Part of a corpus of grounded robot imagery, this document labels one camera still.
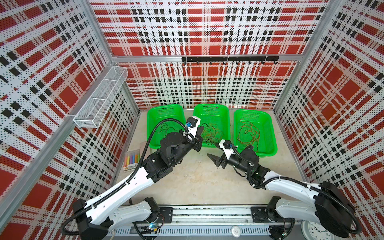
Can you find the black hook rail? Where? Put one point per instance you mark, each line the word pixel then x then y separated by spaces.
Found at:
pixel 261 59

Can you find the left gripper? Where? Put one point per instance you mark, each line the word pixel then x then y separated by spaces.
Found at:
pixel 197 140

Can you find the white analog clock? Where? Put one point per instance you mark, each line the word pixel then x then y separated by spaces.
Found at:
pixel 314 231

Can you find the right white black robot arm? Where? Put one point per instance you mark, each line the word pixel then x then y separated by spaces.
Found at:
pixel 323 203

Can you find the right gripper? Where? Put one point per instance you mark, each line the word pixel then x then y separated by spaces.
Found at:
pixel 218 160

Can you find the colourful marker box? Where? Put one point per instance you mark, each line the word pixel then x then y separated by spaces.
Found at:
pixel 131 160

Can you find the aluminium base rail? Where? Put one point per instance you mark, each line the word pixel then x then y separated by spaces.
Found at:
pixel 209 220

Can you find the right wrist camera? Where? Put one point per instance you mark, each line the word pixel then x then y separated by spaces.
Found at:
pixel 227 147

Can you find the white wire mesh shelf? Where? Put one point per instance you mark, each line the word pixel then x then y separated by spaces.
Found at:
pixel 94 110

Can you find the right green plastic basket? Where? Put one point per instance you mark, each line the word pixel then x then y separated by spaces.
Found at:
pixel 255 128

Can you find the white round knob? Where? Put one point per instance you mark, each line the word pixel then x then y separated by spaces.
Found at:
pixel 236 231

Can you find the middle green plastic basket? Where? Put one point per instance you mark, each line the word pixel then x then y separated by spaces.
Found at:
pixel 216 120

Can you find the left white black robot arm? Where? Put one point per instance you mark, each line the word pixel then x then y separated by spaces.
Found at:
pixel 95 218

